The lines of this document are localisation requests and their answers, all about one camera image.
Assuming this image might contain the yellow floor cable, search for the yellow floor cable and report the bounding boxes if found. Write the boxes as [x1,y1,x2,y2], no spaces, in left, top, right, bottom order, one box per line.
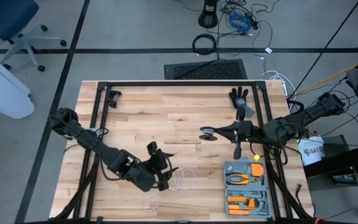
[295,54,358,96]

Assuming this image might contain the white cord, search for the white cord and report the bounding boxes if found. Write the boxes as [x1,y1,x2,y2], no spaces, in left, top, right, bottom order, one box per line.
[140,127,214,212]

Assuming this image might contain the black floor mat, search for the black floor mat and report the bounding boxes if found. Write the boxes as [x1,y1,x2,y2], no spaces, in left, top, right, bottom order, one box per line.
[163,58,249,80]

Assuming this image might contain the thin black pole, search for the thin black pole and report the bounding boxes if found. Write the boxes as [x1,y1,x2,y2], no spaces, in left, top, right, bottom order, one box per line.
[287,0,358,100]

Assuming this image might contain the black power strip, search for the black power strip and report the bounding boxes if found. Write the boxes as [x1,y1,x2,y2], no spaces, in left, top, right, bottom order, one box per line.
[246,14,259,30]

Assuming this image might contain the black clamp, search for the black clamp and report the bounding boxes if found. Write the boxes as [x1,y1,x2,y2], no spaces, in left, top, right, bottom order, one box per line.
[108,90,122,109]

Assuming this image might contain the coiled black cable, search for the coiled black cable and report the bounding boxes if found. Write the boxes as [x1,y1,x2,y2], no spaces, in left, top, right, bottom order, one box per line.
[191,33,218,56]

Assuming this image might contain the orange handled pliers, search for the orange handled pliers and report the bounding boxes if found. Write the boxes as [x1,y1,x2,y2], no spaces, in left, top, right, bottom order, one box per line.
[225,173,262,186]

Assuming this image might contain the orange tape measure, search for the orange tape measure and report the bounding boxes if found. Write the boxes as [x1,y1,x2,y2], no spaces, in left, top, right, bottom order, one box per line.
[250,163,265,178]

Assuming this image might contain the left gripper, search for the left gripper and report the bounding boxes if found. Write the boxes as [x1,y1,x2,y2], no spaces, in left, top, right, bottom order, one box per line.
[147,141,180,191]

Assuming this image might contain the black cord spool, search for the black cord spool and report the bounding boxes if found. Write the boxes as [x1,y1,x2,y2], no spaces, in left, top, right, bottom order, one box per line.
[199,126,219,142]

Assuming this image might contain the white trash bin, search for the white trash bin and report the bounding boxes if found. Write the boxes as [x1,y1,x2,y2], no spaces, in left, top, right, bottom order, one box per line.
[0,43,35,120]

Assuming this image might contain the grey tool case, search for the grey tool case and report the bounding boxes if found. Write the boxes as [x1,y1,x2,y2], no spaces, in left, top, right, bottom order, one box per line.
[223,157,273,218]

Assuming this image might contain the blue cable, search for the blue cable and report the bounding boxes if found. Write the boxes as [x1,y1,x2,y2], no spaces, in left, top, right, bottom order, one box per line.
[227,11,252,32]

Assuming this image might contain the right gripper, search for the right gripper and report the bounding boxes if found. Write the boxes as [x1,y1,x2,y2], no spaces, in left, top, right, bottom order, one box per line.
[218,105,256,160]

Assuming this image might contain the black stand base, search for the black stand base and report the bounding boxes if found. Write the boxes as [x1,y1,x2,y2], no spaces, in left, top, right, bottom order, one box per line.
[197,0,219,29]

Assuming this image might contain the black grey work glove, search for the black grey work glove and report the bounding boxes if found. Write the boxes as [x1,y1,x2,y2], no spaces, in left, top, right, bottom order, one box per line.
[228,86,257,119]

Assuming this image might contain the white cable bundle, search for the white cable bundle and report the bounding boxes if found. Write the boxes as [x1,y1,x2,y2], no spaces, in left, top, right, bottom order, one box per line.
[259,70,291,97]

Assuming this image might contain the blue office chair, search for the blue office chair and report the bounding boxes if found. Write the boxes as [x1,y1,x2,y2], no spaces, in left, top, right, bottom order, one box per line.
[0,0,68,72]

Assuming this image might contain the black side table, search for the black side table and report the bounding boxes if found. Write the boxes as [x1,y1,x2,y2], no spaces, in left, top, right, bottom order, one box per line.
[303,67,358,218]

